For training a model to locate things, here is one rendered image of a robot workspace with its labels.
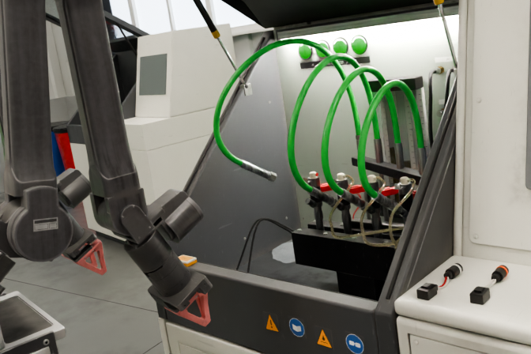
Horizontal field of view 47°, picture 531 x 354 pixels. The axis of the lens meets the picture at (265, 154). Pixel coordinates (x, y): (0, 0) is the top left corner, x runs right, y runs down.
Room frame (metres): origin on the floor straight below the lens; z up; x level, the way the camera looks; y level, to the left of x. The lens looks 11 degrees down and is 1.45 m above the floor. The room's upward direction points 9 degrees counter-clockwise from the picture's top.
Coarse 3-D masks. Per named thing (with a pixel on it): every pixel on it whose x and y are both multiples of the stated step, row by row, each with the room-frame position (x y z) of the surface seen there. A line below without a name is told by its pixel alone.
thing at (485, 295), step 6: (498, 270) 0.97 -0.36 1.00; (504, 270) 0.97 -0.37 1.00; (492, 276) 0.96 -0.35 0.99; (498, 276) 0.96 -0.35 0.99; (504, 276) 0.97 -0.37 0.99; (474, 288) 0.92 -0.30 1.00; (480, 288) 0.91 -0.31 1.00; (486, 288) 0.91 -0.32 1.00; (474, 294) 0.90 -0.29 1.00; (480, 294) 0.90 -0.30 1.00; (486, 294) 0.90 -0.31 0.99; (474, 300) 0.90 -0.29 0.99; (480, 300) 0.89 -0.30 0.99; (486, 300) 0.90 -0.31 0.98
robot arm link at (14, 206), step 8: (16, 200) 0.83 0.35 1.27; (8, 208) 0.81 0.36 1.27; (16, 208) 0.80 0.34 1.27; (0, 216) 0.81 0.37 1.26; (8, 216) 0.79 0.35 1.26; (0, 224) 0.77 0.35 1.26; (0, 232) 0.77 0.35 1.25; (0, 240) 0.77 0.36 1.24; (0, 248) 0.77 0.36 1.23; (8, 248) 0.77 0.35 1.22; (16, 256) 0.78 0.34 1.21
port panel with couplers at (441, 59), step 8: (432, 48) 1.46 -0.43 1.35; (440, 48) 1.44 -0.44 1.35; (448, 48) 1.43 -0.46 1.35; (456, 48) 1.42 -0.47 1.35; (432, 56) 1.46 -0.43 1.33; (440, 56) 1.45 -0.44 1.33; (448, 56) 1.43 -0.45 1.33; (456, 56) 1.42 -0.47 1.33; (432, 64) 1.46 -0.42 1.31; (440, 64) 1.45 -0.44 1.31; (448, 64) 1.43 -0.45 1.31; (440, 72) 1.43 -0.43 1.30; (432, 80) 1.46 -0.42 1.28; (440, 80) 1.45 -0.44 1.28; (440, 88) 1.45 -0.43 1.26; (440, 96) 1.45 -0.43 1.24; (440, 104) 1.45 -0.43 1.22; (440, 112) 1.42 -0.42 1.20; (440, 120) 1.46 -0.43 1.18
